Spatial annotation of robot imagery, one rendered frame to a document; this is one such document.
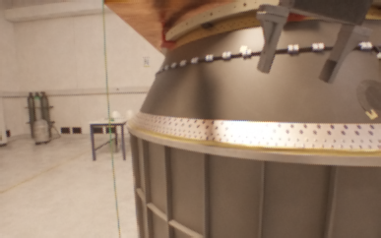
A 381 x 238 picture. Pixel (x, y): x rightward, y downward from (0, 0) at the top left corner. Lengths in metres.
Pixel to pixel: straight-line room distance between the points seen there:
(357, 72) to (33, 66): 8.81
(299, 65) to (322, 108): 0.17
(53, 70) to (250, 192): 8.03
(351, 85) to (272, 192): 0.42
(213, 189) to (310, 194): 0.31
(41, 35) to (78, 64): 1.75
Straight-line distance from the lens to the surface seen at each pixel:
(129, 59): 6.88
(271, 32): 0.35
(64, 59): 8.09
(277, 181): 0.66
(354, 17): 0.41
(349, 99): 0.74
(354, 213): 0.76
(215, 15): 0.95
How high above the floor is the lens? 1.32
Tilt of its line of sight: 7 degrees down
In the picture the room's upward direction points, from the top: 1 degrees counter-clockwise
